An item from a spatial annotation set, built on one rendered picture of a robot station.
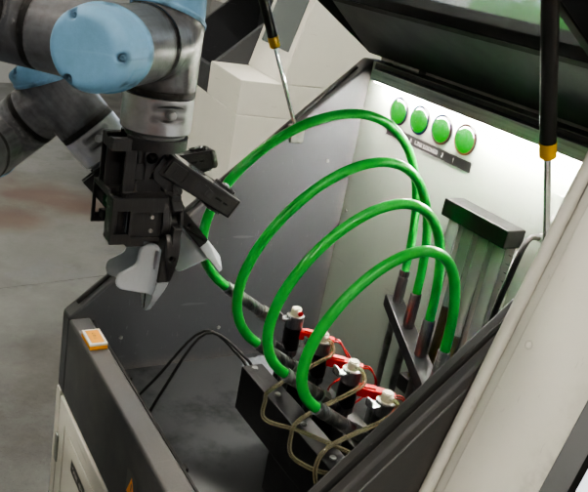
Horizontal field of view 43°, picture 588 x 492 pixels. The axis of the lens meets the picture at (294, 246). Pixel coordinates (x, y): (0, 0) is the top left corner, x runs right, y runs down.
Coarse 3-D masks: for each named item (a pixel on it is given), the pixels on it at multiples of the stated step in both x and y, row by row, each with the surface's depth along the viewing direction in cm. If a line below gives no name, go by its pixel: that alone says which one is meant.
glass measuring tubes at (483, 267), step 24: (456, 216) 120; (480, 216) 116; (456, 240) 125; (480, 240) 117; (504, 240) 112; (456, 264) 122; (480, 264) 118; (504, 264) 116; (480, 288) 120; (480, 312) 118; (432, 336) 130; (456, 336) 123; (432, 360) 128
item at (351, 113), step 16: (336, 112) 106; (352, 112) 107; (368, 112) 108; (288, 128) 103; (304, 128) 104; (272, 144) 102; (400, 144) 114; (256, 160) 102; (416, 160) 116; (416, 192) 119; (208, 224) 103; (416, 224) 122; (208, 272) 106; (400, 272) 125; (224, 288) 108
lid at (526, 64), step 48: (336, 0) 130; (384, 0) 119; (432, 0) 106; (480, 0) 95; (528, 0) 86; (576, 0) 79; (384, 48) 138; (432, 48) 120; (480, 48) 105; (528, 48) 94; (576, 48) 89; (528, 96) 110; (576, 96) 98
